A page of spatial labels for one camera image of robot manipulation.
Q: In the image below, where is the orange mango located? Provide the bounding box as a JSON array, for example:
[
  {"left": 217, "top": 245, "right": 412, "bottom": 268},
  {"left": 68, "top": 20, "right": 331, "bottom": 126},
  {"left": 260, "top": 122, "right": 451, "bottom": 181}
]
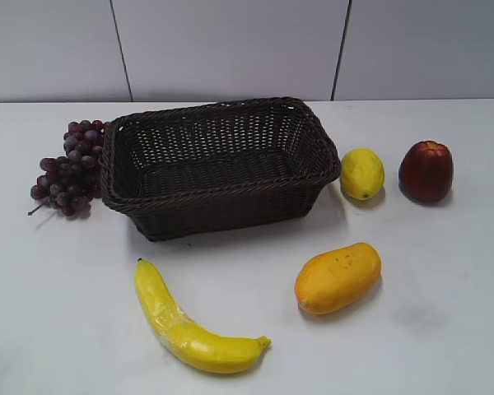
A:
[{"left": 294, "top": 242, "right": 382, "bottom": 315}]

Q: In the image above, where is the black wicker basket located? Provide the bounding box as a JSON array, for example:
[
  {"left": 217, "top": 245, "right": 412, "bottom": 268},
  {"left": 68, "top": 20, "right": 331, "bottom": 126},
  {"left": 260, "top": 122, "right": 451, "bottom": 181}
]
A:
[{"left": 100, "top": 97, "right": 341, "bottom": 241}]

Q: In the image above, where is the purple grape bunch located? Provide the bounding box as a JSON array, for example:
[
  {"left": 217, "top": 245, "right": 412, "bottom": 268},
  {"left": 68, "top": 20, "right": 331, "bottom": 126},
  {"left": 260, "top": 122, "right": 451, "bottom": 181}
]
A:
[{"left": 30, "top": 119, "right": 110, "bottom": 217}]

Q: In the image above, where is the yellow banana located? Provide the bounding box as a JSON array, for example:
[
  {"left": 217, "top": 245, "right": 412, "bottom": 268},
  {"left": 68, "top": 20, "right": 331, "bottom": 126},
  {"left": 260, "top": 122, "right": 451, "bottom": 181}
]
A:
[{"left": 134, "top": 258, "right": 272, "bottom": 374}]

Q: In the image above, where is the red apple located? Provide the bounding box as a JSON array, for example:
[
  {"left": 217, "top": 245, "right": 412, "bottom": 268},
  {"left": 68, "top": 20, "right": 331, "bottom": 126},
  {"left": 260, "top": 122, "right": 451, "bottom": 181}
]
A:
[{"left": 398, "top": 141, "right": 454, "bottom": 203}]

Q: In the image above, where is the yellow lemon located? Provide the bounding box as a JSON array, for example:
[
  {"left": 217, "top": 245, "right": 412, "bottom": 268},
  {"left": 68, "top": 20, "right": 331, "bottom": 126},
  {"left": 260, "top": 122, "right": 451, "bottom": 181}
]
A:
[{"left": 340, "top": 148, "right": 384, "bottom": 201}]

